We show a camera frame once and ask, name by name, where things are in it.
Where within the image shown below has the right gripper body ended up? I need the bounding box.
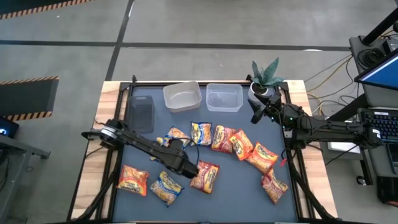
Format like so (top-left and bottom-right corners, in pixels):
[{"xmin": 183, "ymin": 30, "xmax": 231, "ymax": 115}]
[{"xmin": 264, "ymin": 92, "xmax": 285, "ymax": 124}]

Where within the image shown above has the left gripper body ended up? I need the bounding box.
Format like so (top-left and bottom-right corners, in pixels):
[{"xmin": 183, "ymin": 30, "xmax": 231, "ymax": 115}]
[{"xmin": 161, "ymin": 148, "xmax": 191, "ymax": 177}]

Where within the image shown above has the red Maruchan noodle pack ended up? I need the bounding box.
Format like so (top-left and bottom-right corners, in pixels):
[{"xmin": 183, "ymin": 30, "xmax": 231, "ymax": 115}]
[
  {"xmin": 260, "ymin": 167, "xmax": 289, "ymax": 205},
  {"xmin": 210, "ymin": 124, "xmax": 237, "ymax": 154},
  {"xmin": 189, "ymin": 160, "xmax": 221, "ymax": 195}
]

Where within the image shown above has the orange Maruchan noodle pack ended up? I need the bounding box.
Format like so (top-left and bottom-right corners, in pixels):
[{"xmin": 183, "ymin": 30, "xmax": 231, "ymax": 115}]
[
  {"xmin": 116, "ymin": 164, "xmax": 150, "ymax": 197},
  {"xmin": 228, "ymin": 128, "xmax": 255, "ymax": 162},
  {"xmin": 245, "ymin": 141, "xmax": 279, "ymax": 175}
]

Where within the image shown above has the white plant pot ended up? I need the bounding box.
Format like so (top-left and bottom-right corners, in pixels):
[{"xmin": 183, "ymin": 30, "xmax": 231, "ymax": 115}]
[{"xmin": 248, "ymin": 81, "xmax": 271, "ymax": 103}]

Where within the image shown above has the green snake plant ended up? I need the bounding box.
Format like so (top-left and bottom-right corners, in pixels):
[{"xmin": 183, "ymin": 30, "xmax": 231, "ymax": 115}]
[{"xmin": 251, "ymin": 57, "xmax": 286, "ymax": 90}]

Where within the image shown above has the clear plastic bin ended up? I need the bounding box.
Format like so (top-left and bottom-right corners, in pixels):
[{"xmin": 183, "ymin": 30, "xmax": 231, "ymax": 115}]
[{"xmin": 205, "ymin": 83, "xmax": 244, "ymax": 113}]

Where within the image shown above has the blue-grey table mat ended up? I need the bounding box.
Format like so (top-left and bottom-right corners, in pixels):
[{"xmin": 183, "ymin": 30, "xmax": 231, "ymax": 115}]
[{"xmin": 111, "ymin": 84, "xmax": 299, "ymax": 223}]

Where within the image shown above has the dark grey translucent bin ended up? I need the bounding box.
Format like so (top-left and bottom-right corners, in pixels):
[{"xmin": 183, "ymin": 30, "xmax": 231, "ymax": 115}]
[{"xmin": 127, "ymin": 95, "xmax": 155, "ymax": 134}]

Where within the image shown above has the white plastic bin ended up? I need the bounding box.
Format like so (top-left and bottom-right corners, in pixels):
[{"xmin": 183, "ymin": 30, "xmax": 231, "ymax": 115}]
[{"xmin": 162, "ymin": 81, "xmax": 203, "ymax": 113}]

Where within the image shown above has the black diagonal stand bar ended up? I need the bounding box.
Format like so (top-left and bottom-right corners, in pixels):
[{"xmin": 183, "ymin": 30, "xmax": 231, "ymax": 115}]
[{"xmin": 328, "ymin": 93, "xmax": 369, "ymax": 123}]

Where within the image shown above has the white labelled sheet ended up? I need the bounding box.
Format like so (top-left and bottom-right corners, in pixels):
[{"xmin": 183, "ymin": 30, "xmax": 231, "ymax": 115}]
[{"xmin": 326, "ymin": 141, "xmax": 354, "ymax": 154}]

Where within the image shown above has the grey equipment cart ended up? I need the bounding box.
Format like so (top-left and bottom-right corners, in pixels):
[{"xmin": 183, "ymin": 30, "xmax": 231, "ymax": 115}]
[{"xmin": 348, "ymin": 34, "xmax": 398, "ymax": 178}]

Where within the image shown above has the backlit black keyboard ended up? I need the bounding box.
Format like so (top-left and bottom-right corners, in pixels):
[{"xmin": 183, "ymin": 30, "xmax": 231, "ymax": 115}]
[{"xmin": 360, "ymin": 108, "xmax": 398, "ymax": 142}]

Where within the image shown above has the computer monitor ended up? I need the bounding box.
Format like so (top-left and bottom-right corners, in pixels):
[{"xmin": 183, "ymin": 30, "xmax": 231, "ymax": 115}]
[{"xmin": 354, "ymin": 48, "xmax": 398, "ymax": 91}]

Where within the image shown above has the black phone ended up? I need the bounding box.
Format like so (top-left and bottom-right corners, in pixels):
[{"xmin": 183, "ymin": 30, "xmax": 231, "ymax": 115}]
[{"xmin": 386, "ymin": 142, "xmax": 398, "ymax": 175}]

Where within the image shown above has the black pole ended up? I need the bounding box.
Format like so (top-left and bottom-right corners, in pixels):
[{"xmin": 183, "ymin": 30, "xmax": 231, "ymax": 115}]
[{"xmin": 361, "ymin": 6, "xmax": 398, "ymax": 47}]

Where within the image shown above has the black box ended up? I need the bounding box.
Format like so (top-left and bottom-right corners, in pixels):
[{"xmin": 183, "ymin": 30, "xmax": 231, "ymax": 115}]
[{"xmin": 376, "ymin": 175, "xmax": 398, "ymax": 206}]

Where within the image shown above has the grey side table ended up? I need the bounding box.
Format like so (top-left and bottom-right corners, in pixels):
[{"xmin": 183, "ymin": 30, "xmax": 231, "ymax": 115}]
[{"xmin": 0, "ymin": 133, "xmax": 52, "ymax": 224}]

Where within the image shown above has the black hazard-striped floor mat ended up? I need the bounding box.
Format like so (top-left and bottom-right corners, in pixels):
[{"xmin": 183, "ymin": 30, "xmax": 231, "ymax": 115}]
[
  {"xmin": 0, "ymin": 75, "xmax": 60, "ymax": 122},
  {"xmin": 0, "ymin": 0, "xmax": 94, "ymax": 20}
]

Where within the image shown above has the black device with blue light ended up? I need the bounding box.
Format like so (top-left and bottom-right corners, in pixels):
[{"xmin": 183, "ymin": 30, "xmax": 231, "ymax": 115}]
[{"xmin": 0, "ymin": 116, "xmax": 20, "ymax": 139}]

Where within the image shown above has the yellow cable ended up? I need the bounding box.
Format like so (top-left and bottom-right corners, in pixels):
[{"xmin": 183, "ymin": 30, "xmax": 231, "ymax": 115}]
[{"xmin": 303, "ymin": 55, "xmax": 354, "ymax": 94}]

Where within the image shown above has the black aluminium table frame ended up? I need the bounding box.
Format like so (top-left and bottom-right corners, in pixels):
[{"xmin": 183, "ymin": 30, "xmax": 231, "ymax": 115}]
[{"xmin": 67, "ymin": 74, "xmax": 340, "ymax": 224}]

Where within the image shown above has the coiled black cable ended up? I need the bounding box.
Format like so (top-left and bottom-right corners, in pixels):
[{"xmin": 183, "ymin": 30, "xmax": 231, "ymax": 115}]
[{"xmin": 356, "ymin": 47, "xmax": 386, "ymax": 68}]

